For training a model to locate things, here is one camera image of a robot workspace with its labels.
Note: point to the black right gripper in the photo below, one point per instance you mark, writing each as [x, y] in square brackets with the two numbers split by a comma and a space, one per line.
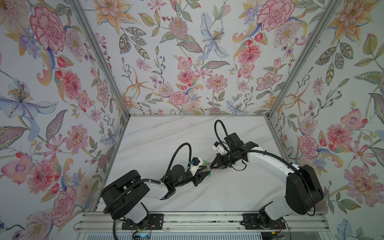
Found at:
[219, 164]

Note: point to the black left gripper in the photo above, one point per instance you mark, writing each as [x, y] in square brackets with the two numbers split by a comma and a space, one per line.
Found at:
[197, 178]

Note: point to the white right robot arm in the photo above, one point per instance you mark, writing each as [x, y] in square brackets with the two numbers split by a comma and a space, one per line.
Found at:
[303, 190]

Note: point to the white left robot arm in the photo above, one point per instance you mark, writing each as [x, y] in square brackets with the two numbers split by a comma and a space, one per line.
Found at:
[123, 197]

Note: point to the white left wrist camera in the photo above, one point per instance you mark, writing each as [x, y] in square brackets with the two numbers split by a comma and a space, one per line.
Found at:
[196, 165]

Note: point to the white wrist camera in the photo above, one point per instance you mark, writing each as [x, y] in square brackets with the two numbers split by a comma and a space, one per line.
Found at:
[219, 148]
[196, 165]

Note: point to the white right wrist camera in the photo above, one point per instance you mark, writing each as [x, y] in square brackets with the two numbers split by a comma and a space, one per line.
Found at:
[219, 148]

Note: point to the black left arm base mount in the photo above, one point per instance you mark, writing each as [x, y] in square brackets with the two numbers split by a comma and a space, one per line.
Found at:
[152, 222]

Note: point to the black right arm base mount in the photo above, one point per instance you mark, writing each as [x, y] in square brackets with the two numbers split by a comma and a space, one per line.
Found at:
[256, 221]

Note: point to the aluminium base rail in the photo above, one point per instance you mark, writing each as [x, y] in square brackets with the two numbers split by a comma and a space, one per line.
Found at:
[174, 222]

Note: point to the aluminium corner frame post right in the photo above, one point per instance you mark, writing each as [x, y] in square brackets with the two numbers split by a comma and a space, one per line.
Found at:
[309, 47]

